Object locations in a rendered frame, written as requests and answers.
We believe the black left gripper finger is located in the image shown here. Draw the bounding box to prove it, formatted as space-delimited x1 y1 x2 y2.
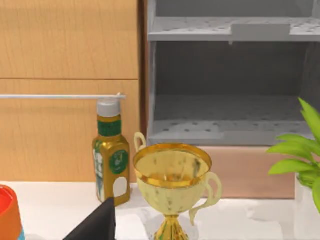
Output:
62 196 117 240

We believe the amber bottle with grey cap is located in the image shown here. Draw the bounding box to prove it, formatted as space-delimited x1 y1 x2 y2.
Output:
91 99 131 207

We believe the gold trophy cup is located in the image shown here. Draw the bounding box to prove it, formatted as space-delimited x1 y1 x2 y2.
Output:
132 131 223 240

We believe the orange cup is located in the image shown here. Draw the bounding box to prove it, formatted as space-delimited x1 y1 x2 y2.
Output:
0 184 26 240

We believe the pale wooden drawer front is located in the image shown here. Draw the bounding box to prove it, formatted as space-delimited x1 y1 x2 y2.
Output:
197 146 320 200

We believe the grey pierced drawer inside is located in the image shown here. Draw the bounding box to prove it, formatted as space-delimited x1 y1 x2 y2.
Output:
147 94 316 147

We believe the wooden cupboard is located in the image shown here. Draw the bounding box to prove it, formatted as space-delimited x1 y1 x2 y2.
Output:
0 0 320 183

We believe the green plant in white pot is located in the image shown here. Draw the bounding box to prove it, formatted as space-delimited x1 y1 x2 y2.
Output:
265 97 320 240

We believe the grey pierced shelf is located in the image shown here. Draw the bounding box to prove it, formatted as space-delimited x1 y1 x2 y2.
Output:
147 16 320 42

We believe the long metal handle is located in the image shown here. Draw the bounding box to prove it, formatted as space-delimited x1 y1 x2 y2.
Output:
0 92 127 101

